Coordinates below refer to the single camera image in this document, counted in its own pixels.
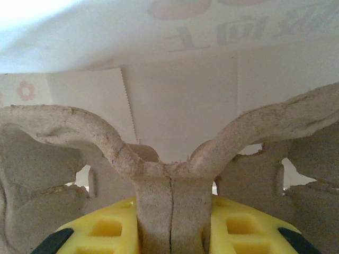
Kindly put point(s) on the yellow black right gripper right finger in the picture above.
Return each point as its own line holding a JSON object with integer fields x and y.
{"x": 254, "y": 225}

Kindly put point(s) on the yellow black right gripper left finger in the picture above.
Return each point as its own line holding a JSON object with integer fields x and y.
{"x": 106, "y": 230}

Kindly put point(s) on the brown pulp cup carrier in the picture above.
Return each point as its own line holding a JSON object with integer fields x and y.
{"x": 172, "y": 190}

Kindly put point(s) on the white printed paper bag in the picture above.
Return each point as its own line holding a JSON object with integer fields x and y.
{"x": 169, "y": 92}

